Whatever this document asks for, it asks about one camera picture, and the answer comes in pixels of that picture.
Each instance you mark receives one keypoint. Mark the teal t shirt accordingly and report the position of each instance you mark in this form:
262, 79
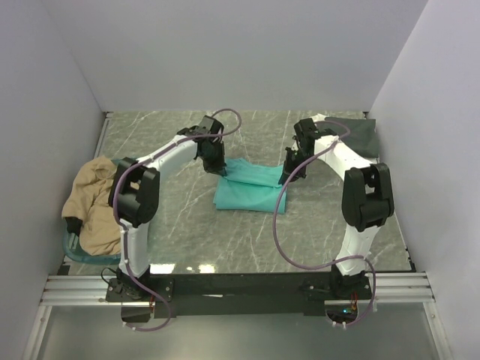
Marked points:
248, 187

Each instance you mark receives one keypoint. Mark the folded dark grey t shirt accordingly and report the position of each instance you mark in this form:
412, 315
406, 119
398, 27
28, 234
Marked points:
363, 137

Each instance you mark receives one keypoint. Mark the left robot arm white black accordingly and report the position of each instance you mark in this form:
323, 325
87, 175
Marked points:
135, 193

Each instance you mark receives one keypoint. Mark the teal plastic basket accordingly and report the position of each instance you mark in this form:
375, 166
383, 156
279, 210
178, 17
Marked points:
75, 251

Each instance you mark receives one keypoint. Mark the folded white t shirt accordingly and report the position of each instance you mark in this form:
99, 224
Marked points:
319, 117

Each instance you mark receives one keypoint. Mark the tan t shirt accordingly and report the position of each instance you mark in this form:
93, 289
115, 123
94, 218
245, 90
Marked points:
93, 210

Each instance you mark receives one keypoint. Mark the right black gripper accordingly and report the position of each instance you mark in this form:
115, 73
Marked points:
287, 167

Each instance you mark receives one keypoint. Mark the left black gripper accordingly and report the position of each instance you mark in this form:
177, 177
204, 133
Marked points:
217, 167

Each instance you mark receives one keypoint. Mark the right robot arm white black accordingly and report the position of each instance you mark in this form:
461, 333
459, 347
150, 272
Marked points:
367, 198

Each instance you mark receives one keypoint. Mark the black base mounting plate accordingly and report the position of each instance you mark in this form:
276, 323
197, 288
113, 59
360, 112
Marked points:
176, 295

